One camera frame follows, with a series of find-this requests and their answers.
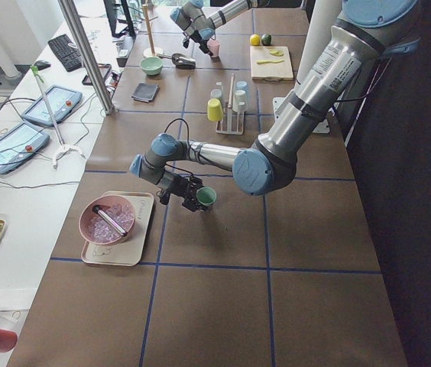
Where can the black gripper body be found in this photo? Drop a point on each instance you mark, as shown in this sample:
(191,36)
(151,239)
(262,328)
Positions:
(180,186)
(199,40)

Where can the pink cup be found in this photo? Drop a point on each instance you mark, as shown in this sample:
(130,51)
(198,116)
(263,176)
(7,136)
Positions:
(214,47)

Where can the mint green cup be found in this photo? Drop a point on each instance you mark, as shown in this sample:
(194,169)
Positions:
(206,197)

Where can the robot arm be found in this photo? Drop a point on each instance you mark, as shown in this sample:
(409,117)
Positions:
(199,28)
(362,31)

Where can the grey cup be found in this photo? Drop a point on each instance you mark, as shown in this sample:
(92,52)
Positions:
(217,94)

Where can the light blue cup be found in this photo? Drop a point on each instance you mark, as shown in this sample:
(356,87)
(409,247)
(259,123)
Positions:
(243,86)

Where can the cream white cup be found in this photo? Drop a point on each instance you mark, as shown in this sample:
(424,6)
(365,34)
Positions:
(239,101)

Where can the yellow cup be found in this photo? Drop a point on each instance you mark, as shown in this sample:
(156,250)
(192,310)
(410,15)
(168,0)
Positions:
(214,110)

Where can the stainless steel scoop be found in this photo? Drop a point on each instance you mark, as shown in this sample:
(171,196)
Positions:
(180,61)

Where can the whole yellow lemon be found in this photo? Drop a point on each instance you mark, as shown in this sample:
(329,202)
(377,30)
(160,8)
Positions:
(255,40)

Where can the wooden mug tree stand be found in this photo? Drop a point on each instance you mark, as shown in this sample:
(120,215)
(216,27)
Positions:
(147,21)

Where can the green lime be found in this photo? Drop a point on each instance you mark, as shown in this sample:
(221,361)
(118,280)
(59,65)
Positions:
(266,39)

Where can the mint green bowl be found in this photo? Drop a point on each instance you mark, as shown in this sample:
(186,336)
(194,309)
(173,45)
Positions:
(151,66)

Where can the yellow plastic knife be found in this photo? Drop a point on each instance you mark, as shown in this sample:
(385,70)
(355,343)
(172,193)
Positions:
(261,62)

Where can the wooden cutting board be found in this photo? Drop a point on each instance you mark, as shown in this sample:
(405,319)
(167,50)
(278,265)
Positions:
(271,71)

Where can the lemon slice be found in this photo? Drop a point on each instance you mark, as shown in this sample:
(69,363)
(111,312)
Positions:
(276,52)

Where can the pink bowl with ice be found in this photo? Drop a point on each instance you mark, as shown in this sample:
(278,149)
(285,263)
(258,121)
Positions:
(96,231)

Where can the folded grey cloth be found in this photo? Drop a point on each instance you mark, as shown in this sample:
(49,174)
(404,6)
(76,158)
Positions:
(145,92)

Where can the beige serving tray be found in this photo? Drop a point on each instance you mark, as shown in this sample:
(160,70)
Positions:
(128,252)

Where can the steel tongs in bowl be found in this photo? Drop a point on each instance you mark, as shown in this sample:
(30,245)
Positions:
(97,209)

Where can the black keyboard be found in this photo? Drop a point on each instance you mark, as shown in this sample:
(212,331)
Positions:
(69,56)

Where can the far teach pendant tablet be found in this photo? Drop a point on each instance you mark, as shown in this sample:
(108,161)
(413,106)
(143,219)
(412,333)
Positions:
(62,102)

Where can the teach pendant tablet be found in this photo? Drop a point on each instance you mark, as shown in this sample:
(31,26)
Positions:
(20,144)
(62,102)

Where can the black computer mouse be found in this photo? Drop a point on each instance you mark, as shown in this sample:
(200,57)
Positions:
(42,64)

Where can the near teach pendant tablet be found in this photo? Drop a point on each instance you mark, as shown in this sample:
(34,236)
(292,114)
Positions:
(20,144)

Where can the white wire cup rack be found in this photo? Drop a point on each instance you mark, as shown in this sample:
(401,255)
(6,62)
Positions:
(233,123)

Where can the aluminium frame post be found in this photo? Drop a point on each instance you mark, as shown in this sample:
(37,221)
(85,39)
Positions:
(75,25)

